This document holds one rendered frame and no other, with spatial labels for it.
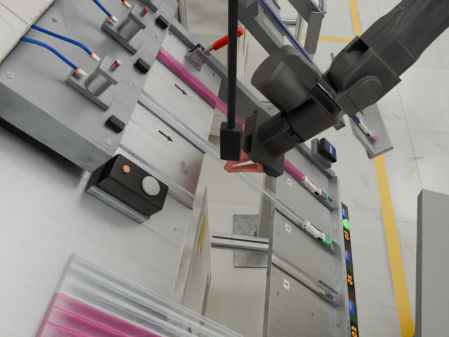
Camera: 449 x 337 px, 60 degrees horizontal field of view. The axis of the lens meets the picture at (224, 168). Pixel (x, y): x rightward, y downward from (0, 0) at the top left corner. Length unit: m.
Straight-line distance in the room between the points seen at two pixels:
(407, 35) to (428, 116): 1.92
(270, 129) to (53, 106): 0.30
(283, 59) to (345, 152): 1.59
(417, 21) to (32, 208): 0.47
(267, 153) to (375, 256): 1.22
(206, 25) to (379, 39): 1.23
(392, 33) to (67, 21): 0.38
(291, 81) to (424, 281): 0.66
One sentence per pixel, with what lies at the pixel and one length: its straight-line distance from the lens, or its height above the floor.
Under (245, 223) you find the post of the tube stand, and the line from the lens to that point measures 1.71.
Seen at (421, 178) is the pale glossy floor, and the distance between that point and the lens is 2.09.
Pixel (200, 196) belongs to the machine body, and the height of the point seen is 0.62.
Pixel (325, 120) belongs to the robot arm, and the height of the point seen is 1.10.
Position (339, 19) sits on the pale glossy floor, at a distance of 3.14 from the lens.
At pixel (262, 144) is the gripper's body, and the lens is 0.58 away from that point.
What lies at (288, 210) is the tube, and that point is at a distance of 0.74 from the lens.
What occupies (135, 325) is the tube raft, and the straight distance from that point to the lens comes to 0.45.
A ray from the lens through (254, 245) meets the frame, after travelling 1.30.
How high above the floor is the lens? 1.45
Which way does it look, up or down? 49 degrees down
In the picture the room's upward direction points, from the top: straight up
